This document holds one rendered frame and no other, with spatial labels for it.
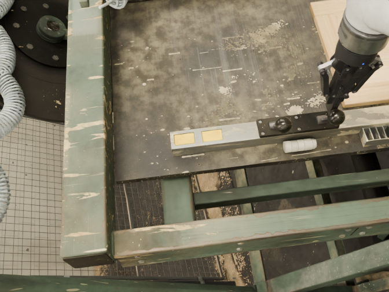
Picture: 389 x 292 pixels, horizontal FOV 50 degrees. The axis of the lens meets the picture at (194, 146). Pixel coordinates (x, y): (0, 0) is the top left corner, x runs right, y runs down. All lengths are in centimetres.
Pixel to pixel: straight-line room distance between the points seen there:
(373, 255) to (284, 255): 145
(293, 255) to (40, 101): 201
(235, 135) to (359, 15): 45
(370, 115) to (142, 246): 65
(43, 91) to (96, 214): 78
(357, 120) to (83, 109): 68
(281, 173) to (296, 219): 216
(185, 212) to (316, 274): 90
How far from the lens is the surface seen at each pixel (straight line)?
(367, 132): 115
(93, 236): 93
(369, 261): 168
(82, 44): 120
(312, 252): 289
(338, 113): 98
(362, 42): 79
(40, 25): 177
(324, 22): 134
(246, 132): 106
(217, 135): 105
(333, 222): 99
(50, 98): 162
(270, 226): 96
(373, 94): 122
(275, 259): 312
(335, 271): 177
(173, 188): 108
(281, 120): 95
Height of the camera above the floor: 218
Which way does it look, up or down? 32 degrees down
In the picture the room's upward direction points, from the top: 78 degrees counter-clockwise
